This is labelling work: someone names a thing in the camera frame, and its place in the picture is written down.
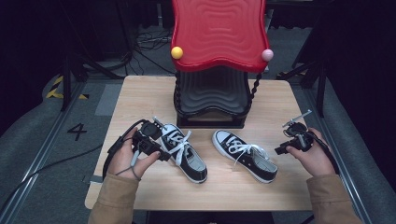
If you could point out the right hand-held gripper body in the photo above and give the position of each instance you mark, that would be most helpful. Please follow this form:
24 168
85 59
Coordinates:
297 140

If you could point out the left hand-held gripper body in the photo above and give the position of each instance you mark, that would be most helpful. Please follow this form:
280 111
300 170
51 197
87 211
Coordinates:
149 144

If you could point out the black and white canvas shoe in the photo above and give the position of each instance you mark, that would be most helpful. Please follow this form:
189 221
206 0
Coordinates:
183 154
246 155

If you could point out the red and black shoe rack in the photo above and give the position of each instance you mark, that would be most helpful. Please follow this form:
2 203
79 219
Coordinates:
218 46

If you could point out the person's right hand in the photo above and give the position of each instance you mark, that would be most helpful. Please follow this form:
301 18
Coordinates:
314 158

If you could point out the person's left hand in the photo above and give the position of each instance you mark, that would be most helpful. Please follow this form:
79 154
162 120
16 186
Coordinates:
124 161

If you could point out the black metal stand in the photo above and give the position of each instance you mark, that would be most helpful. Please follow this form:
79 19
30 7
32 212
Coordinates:
320 87
67 84

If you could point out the grey tape strip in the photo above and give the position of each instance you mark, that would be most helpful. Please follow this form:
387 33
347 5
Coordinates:
93 179

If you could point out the yellow and black hazard tape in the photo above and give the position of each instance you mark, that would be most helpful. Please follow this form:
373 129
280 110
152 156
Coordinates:
54 91

